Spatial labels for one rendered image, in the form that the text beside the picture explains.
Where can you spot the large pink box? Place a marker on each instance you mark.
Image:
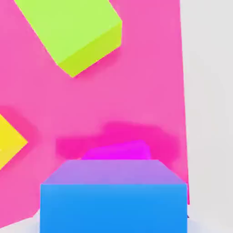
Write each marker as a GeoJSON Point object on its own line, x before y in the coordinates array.
{"type": "Point", "coordinates": [138, 91]}

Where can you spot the small lime green cube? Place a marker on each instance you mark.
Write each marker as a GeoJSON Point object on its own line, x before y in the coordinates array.
{"type": "Point", "coordinates": [72, 31]}

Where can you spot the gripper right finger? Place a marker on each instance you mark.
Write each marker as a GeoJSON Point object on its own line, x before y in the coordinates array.
{"type": "Point", "coordinates": [191, 226]}

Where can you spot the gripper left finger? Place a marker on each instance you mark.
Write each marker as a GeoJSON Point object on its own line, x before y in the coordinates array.
{"type": "Point", "coordinates": [35, 224]}

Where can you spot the small blue cube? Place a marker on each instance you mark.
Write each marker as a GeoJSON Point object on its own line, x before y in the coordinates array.
{"type": "Point", "coordinates": [112, 207]}

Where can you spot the small magenta cube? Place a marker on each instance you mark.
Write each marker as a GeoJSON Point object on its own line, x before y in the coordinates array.
{"type": "Point", "coordinates": [120, 152]}

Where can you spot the small yellow cube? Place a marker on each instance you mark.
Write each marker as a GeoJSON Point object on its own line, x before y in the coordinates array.
{"type": "Point", "coordinates": [9, 142]}

